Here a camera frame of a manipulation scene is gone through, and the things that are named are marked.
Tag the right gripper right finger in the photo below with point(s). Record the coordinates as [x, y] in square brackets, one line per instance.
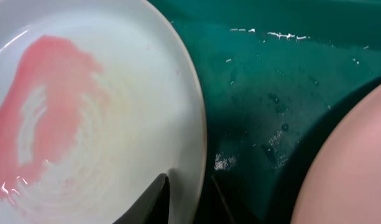
[226, 207]

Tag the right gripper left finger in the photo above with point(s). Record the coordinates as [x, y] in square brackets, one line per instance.
[152, 207]

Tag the light blue plate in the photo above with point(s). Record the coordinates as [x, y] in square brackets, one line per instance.
[98, 100]

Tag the teal serving tray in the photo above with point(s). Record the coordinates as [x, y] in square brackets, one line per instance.
[276, 78]

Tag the white plate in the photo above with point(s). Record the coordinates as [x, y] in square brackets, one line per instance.
[343, 184]

